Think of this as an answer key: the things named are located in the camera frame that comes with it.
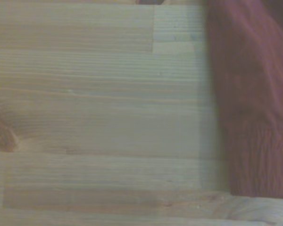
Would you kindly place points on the maroon fabric shorts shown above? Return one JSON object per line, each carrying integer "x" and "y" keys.
{"x": 250, "y": 94}

